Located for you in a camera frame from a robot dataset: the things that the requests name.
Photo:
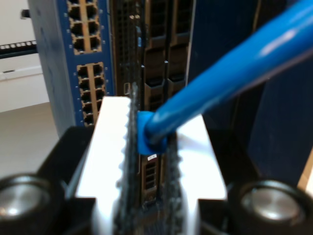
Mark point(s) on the black rack server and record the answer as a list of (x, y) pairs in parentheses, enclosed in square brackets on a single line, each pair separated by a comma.
[(156, 61)]

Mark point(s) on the blue network switch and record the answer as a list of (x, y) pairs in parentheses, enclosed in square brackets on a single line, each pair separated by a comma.
[(61, 73)]

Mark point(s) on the black perforated rail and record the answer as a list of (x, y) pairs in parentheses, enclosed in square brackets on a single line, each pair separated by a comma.
[(14, 46)]

